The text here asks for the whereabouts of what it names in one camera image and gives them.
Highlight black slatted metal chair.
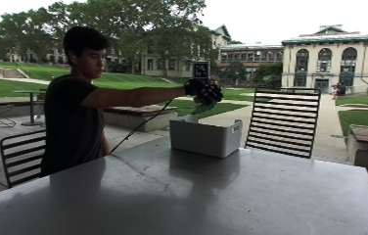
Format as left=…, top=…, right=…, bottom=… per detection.
left=0, top=128, right=46, bottom=189
left=243, top=86, right=322, bottom=160

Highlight large green tree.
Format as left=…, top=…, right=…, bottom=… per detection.
left=45, top=0, right=219, bottom=77

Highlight white plastic storage bin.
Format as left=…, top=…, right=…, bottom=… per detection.
left=167, top=114, right=243, bottom=160

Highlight green leafy vegetable toy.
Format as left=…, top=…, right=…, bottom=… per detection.
left=190, top=100, right=215, bottom=116

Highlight black glove cable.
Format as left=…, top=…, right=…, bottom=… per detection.
left=106, top=98, right=175, bottom=156

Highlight round outdoor pedestal table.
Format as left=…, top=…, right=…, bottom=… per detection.
left=13, top=89, right=46, bottom=127

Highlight white marker cube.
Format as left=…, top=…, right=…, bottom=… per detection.
left=191, top=61, right=211, bottom=80

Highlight outdoor concrete stairs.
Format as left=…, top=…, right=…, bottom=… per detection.
left=0, top=67, right=30, bottom=79

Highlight brick building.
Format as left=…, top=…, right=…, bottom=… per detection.
left=215, top=43, right=283, bottom=86

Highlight the person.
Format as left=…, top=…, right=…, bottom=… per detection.
left=38, top=25, right=187, bottom=177

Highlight cream arched-window building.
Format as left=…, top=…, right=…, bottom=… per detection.
left=279, top=23, right=368, bottom=94

